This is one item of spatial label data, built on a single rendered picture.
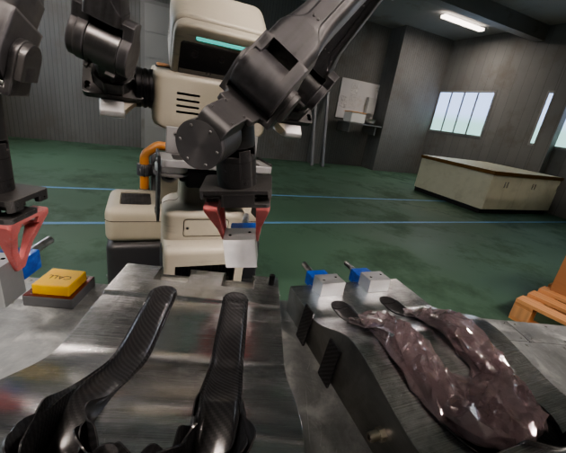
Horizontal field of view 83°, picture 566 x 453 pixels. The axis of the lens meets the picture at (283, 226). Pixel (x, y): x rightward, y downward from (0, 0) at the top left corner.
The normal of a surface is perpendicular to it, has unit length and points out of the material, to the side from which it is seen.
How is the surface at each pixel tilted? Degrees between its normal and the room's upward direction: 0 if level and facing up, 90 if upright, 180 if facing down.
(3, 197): 1
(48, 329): 0
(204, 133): 102
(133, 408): 16
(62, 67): 90
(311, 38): 69
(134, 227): 90
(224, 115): 37
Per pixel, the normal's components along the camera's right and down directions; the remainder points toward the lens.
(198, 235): 0.36, 0.49
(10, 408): 0.13, -0.98
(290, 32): 0.18, 0.00
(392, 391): 0.23, -0.80
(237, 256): 0.02, 0.51
